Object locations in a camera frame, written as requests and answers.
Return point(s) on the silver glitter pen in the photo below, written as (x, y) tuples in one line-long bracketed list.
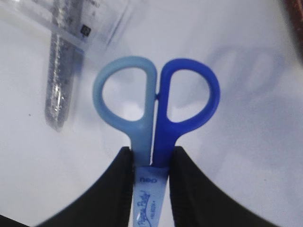
[(60, 75)]

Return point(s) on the clear plastic ruler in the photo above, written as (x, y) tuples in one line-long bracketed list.
[(87, 24)]

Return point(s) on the blue safety scissors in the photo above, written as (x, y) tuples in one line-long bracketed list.
[(154, 135)]

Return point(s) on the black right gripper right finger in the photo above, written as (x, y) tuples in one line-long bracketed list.
[(197, 202)]

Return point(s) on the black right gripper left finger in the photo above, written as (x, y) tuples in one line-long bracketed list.
[(106, 203)]

